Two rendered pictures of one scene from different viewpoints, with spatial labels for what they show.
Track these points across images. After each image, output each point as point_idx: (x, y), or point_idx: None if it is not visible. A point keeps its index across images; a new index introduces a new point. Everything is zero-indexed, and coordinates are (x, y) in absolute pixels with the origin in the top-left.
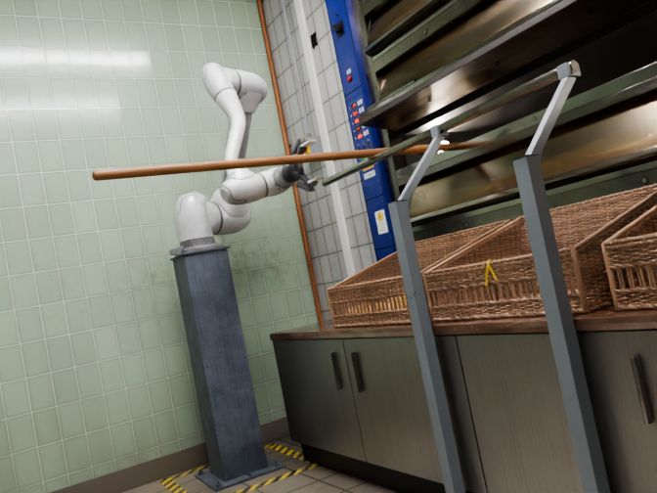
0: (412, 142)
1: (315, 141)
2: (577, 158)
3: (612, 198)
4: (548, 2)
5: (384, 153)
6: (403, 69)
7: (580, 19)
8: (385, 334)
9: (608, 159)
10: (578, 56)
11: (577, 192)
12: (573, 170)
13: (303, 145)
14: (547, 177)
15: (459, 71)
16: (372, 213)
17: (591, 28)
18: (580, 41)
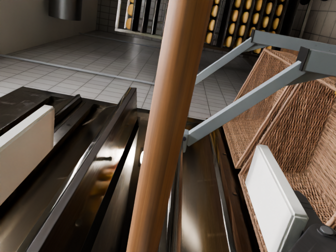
0: (178, 159)
1: (53, 141)
2: (210, 219)
3: (249, 201)
4: (91, 143)
5: (171, 210)
6: None
7: (105, 166)
8: None
9: (218, 191)
10: (96, 248)
11: (240, 233)
12: (223, 212)
13: (12, 139)
14: (224, 242)
15: (57, 231)
16: None
17: (105, 190)
18: (98, 217)
